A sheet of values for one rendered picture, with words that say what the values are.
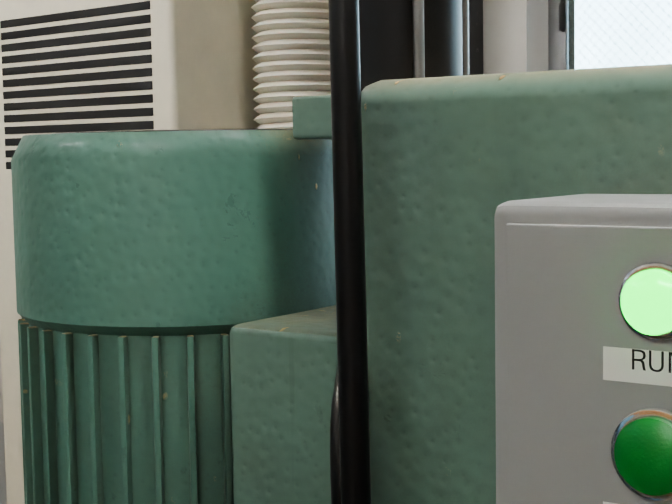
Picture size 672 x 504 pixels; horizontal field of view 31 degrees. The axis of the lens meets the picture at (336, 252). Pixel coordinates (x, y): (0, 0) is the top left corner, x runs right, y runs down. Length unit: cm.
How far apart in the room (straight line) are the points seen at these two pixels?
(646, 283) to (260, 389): 25
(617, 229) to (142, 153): 28
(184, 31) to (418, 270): 167
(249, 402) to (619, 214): 25
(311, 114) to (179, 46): 153
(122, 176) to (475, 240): 20
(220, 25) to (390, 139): 171
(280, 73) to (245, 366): 153
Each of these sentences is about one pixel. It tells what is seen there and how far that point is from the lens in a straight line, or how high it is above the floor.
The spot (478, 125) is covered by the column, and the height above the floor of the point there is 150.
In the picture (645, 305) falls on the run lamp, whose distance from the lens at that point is 32.
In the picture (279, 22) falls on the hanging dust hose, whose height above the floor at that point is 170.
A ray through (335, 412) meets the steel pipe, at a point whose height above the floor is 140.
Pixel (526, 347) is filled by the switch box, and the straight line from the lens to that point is 35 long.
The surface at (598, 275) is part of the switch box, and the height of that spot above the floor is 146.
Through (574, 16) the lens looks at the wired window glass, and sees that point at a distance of 202.
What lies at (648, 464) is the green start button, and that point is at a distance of 33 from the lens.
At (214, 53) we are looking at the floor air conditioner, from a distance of 213.
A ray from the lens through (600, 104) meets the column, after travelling 40.
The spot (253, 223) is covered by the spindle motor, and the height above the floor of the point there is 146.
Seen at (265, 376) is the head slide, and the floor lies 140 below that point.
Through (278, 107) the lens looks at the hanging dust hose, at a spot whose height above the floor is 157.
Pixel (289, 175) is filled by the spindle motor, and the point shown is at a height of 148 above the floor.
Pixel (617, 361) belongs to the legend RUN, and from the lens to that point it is 33.
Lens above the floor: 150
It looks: 5 degrees down
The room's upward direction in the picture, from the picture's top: 1 degrees counter-clockwise
